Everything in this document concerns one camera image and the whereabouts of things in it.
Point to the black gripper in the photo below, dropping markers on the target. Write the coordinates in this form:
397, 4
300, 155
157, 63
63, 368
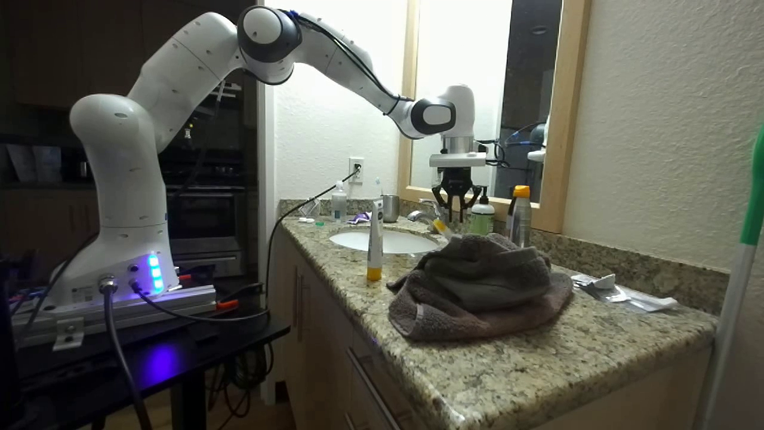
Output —
456, 182

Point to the black robot cart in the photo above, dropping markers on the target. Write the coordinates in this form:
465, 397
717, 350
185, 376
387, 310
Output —
158, 362

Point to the green pump soap bottle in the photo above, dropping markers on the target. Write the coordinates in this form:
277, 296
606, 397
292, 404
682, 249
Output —
480, 221

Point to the tall white yellow-capped tube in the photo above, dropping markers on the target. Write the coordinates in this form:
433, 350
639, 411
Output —
373, 252

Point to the dark crumpled towel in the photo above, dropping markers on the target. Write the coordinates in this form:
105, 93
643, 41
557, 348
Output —
478, 288

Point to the wooden vanity cabinet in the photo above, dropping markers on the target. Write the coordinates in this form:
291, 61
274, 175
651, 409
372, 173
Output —
653, 397

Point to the crumpled plastic wrapper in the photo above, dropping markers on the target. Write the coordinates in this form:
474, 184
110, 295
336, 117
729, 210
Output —
628, 295

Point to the metal cup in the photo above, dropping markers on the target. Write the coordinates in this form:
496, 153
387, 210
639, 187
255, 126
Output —
387, 208

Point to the orange clamp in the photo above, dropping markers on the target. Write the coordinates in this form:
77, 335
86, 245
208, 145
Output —
228, 304

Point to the small white yellow-capped bottle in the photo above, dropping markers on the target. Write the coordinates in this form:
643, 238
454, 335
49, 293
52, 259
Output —
440, 227

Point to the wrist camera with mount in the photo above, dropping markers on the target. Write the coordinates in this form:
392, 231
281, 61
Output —
492, 148

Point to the white wall outlet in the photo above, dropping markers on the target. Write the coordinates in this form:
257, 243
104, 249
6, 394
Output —
356, 169

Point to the wood-framed mirror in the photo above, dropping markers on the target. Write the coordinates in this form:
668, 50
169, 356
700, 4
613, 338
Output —
540, 63

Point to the chrome faucet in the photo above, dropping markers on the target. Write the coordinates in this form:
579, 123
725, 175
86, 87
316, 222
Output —
422, 215

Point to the clear solution bottle white cap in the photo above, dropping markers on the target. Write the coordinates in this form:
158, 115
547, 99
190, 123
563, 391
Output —
339, 203

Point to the black shelf rack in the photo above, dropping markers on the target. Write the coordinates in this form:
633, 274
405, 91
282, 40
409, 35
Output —
215, 206

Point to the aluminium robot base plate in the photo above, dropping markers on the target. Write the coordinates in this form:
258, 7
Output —
158, 306

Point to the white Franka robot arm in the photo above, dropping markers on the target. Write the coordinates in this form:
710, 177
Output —
128, 175

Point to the white oval sink basin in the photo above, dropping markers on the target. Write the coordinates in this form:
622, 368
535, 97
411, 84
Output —
397, 239

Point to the purple packet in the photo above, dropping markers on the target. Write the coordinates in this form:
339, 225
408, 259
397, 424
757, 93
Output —
359, 219

